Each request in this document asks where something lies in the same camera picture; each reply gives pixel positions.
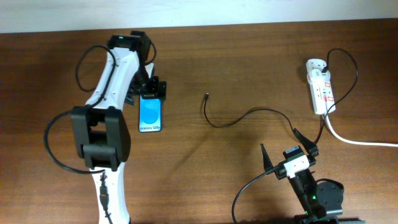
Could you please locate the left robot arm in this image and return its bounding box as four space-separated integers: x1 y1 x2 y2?
72 30 167 223

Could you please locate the black USB charging cable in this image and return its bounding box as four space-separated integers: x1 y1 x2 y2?
203 48 359 145

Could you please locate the white power strip cord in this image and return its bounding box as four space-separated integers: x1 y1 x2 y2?
325 113 398 148

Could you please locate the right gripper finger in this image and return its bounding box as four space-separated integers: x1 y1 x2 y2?
293 128 319 156
260 143 274 172

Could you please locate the white power strip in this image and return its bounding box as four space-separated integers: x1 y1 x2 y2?
306 58 336 115

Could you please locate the white USB charger plug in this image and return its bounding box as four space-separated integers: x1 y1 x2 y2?
307 69 330 85

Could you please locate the blue Galaxy smartphone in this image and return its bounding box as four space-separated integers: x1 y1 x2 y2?
139 96 162 133

